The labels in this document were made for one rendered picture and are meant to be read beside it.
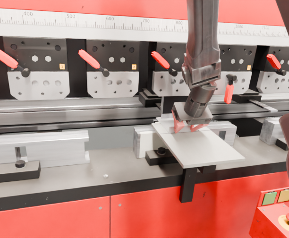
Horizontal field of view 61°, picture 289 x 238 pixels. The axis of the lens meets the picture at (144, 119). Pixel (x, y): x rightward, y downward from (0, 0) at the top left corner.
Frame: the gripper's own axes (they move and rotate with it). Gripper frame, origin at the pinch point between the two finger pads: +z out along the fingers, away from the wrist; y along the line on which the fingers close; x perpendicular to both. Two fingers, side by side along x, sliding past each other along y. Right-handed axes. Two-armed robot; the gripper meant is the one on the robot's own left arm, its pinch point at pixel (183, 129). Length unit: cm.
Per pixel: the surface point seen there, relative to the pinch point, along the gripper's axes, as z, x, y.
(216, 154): -5.0, 12.6, -3.6
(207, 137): -0.6, 4.0, -6.2
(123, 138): 180, -127, -19
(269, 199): 12.1, 21.4, -26.8
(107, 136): 183, -132, -2
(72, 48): 13, -61, 33
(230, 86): -9.8, -9.0, -16.1
